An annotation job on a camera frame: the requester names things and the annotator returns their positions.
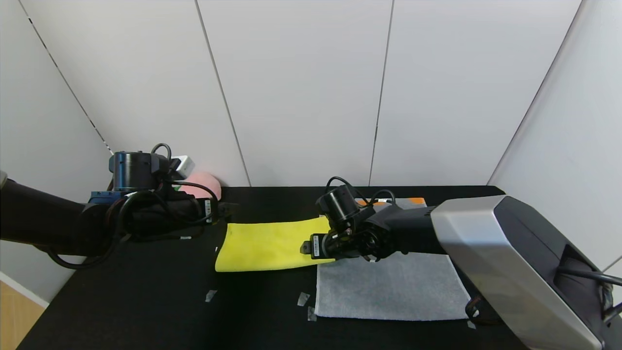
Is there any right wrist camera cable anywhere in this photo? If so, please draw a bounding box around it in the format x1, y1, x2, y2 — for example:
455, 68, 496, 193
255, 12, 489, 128
325, 176, 370, 205

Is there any gripper motor cable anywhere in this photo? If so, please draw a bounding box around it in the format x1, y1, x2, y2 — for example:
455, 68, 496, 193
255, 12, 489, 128
369, 189, 397, 205
46, 180, 219, 270

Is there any grey towel orange white pattern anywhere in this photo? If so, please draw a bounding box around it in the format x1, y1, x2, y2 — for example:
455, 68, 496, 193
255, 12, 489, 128
314, 197, 472, 321

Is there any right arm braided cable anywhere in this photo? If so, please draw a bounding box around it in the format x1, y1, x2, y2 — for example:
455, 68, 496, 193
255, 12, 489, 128
465, 296, 503, 325

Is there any pink plush peach toy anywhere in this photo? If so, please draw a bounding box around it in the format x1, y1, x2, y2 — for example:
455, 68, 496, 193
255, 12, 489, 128
177, 170, 222, 201

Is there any right gripper motor cable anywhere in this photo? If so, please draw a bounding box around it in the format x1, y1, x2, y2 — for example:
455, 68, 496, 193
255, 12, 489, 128
369, 189, 397, 205

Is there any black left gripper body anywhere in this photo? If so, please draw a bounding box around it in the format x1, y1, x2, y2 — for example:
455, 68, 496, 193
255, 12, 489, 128
160, 195, 220, 227

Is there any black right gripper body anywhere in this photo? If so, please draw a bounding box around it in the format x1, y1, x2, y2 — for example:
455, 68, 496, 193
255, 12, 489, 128
310, 233, 346, 260

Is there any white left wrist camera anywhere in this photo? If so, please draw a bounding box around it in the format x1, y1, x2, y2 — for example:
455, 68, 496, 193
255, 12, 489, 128
170, 156, 196, 179

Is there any left gripper motor cable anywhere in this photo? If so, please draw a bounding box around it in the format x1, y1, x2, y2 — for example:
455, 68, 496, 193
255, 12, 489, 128
46, 180, 219, 270

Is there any yellow microfibre towel black edging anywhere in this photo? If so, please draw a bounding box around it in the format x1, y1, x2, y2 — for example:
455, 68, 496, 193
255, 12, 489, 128
215, 216, 336, 273

